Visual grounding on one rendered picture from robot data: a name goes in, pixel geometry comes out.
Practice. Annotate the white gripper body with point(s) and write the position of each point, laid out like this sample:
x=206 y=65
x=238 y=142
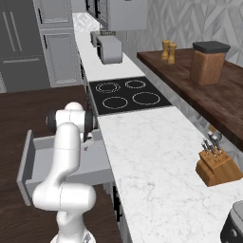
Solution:
x=87 y=141

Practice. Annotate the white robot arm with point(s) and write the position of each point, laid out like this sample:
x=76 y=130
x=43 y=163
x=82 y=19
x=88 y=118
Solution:
x=63 y=164

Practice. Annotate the grey open drawer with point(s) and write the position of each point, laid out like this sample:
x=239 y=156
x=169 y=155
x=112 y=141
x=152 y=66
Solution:
x=91 y=159

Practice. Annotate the black hob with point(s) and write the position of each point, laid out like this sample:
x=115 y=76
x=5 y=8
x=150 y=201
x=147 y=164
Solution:
x=126 y=95

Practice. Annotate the grey base cupboards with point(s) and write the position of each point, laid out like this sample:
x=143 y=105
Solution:
x=121 y=218

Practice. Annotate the grey tall cupboards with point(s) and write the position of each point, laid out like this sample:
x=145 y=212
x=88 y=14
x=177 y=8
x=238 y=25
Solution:
x=61 y=53

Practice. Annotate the grey toaster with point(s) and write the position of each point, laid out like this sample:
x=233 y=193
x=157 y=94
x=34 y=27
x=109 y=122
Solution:
x=110 y=49

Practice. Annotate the small grey appliance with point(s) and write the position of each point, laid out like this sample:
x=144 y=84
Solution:
x=94 y=37

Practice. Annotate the grey fridge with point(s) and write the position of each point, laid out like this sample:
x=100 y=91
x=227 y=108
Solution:
x=22 y=47

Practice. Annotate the wooden shaker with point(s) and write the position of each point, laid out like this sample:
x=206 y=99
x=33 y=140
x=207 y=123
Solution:
x=172 y=53
x=165 y=49

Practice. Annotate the wooden knife block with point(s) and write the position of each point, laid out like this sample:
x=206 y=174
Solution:
x=218 y=169

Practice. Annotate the brown jar with black lid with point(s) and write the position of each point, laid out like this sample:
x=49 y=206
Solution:
x=207 y=68

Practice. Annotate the grey and black appliance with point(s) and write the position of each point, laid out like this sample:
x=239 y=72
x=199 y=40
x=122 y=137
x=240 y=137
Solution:
x=234 y=224

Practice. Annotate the grey wall cupboards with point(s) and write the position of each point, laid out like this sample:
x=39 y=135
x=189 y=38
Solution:
x=123 y=14

